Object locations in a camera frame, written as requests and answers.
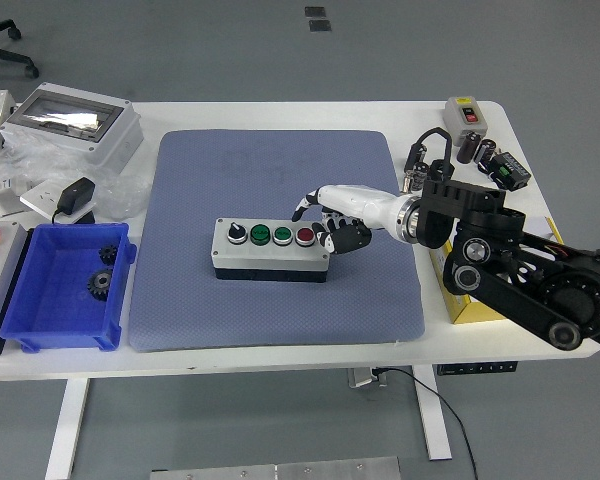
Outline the white wall socket plate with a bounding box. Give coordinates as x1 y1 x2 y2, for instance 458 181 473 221
19 178 96 225

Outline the black power adapter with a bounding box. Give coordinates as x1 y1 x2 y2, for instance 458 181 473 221
51 176 97 226

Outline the black cylindrical capacitor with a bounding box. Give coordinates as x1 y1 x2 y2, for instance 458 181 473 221
456 130 484 165
474 138 498 171
409 160 430 192
404 143 428 176

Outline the large black gear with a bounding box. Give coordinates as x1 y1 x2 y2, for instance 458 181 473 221
86 267 115 303

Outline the black cable under table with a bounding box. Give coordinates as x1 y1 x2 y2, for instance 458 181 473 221
372 367 481 480

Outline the white table leg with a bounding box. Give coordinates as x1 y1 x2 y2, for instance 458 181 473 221
412 365 454 462
44 378 90 480

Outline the silver metal plate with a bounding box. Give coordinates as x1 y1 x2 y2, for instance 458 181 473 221
149 455 402 480

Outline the black module with green terminal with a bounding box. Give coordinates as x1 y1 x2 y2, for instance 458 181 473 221
487 151 532 192

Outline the grey enclosure with clear lid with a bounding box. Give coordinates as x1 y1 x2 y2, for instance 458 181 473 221
0 82 145 174

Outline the blue plastic bin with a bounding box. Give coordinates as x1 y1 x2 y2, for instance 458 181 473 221
0 222 138 354

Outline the black office chair base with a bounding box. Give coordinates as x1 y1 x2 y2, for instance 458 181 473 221
0 18 40 80

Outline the clear plastic bag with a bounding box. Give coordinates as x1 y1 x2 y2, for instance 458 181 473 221
0 132 151 221

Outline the grey under-table bracket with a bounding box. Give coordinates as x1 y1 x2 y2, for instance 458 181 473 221
347 367 389 390

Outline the grey red-black switch box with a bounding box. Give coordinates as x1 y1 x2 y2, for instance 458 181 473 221
442 95 489 147

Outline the grey emergency stop button station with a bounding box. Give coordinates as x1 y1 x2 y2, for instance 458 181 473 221
0 219 29 357

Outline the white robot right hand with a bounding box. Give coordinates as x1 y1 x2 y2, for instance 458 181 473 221
290 183 405 255

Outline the white and yellow cardboard box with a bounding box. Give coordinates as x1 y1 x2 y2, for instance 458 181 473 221
428 215 565 326

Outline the black desk height controller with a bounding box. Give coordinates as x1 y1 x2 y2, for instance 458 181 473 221
436 360 519 376

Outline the black plastic ring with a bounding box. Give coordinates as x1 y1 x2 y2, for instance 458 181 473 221
428 158 455 183

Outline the grey-blue mat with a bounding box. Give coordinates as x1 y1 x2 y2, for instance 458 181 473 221
128 128 426 353

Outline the grey four-button control box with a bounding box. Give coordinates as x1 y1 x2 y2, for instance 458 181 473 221
210 217 331 285

